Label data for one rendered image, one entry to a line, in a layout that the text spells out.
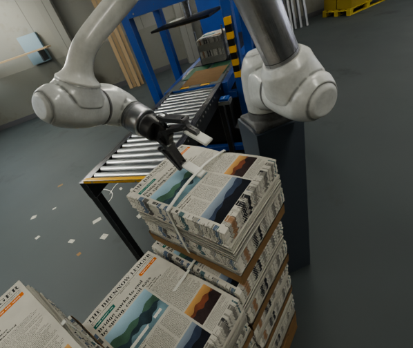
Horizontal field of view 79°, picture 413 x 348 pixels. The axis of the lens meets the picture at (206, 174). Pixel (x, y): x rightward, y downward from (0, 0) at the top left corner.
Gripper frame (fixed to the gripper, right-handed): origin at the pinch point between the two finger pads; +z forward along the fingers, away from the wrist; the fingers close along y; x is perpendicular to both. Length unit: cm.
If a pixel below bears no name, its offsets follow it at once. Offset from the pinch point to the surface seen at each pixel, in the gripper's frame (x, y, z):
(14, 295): 50, 14, -15
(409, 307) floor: -45, 74, 104
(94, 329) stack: 46, 34, -1
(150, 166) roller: -23, 60, -44
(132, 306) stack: 35.5, 31.5, 4.2
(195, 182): 3.2, 7.5, 0.7
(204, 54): -198, 90, -125
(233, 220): 11.2, -0.3, 16.6
